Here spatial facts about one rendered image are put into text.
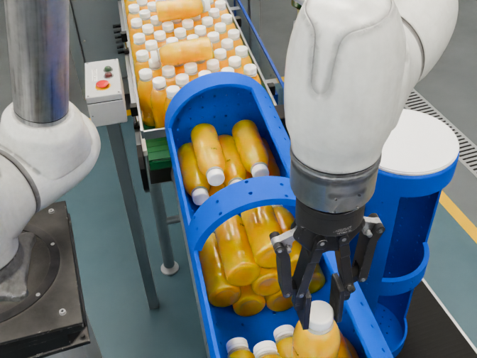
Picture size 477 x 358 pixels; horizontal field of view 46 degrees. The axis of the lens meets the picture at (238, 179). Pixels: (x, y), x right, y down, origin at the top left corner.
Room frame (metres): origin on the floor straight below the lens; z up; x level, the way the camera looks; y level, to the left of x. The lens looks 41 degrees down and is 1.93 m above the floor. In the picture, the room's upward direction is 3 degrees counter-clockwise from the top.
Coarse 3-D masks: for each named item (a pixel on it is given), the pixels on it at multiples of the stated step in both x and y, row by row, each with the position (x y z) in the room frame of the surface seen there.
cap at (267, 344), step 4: (268, 340) 0.51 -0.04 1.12; (260, 344) 0.51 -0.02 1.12; (264, 344) 0.50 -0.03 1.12; (268, 344) 0.50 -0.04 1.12; (272, 344) 0.51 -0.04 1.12; (256, 348) 0.50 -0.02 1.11; (260, 348) 0.50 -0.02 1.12; (264, 348) 0.50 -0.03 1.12; (268, 348) 0.50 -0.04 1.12; (272, 348) 0.50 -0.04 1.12; (276, 348) 0.50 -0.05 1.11; (256, 352) 0.50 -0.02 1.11; (260, 352) 0.49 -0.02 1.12; (256, 356) 0.49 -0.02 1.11
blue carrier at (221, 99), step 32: (192, 96) 1.11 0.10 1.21; (224, 96) 1.18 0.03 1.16; (256, 96) 1.10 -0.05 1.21; (192, 128) 1.16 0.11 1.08; (224, 128) 1.18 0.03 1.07; (288, 160) 0.87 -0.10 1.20; (224, 192) 0.77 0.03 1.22; (256, 192) 0.75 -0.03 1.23; (288, 192) 0.75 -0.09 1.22; (192, 224) 0.75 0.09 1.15; (192, 256) 0.70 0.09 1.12; (224, 320) 0.64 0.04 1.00; (256, 320) 0.66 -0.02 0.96; (288, 320) 0.65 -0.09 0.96; (352, 320) 0.48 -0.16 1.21; (224, 352) 0.55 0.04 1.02; (384, 352) 0.44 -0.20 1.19
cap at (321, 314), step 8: (312, 304) 0.45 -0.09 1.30; (320, 304) 0.45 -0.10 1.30; (328, 304) 0.45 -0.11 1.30; (312, 312) 0.43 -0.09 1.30; (320, 312) 0.43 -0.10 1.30; (328, 312) 0.43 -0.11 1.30; (312, 320) 0.42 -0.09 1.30; (320, 320) 0.42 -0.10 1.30; (328, 320) 0.42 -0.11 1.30; (312, 328) 0.42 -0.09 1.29; (320, 328) 0.42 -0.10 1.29; (328, 328) 0.42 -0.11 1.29
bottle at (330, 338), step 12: (300, 324) 0.44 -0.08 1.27; (336, 324) 0.44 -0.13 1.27; (300, 336) 0.42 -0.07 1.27; (312, 336) 0.42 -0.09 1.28; (324, 336) 0.41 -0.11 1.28; (336, 336) 0.42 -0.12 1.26; (300, 348) 0.41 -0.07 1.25; (312, 348) 0.41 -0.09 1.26; (324, 348) 0.41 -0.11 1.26; (336, 348) 0.41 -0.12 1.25
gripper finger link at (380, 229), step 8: (368, 216) 0.45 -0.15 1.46; (376, 216) 0.45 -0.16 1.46; (376, 224) 0.44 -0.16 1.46; (360, 232) 0.45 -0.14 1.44; (376, 232) 0.43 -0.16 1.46; (360, 240) 0.45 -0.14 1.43; (368, 240) 0.43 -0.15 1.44; (376, 240) 0.43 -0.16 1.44; (360, 248) 0.44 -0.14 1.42; (368, 248) 0.43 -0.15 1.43; (360, 256) 0.44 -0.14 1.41; (368, 256) 0.43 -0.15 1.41; (352, 264) 0.45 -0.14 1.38; (360, 264) 0.44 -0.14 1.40; (368, 264) 0.43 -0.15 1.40; (360, 272) 0.43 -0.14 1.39; (368, 272) 0.43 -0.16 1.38; (360, 280) 0.43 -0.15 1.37
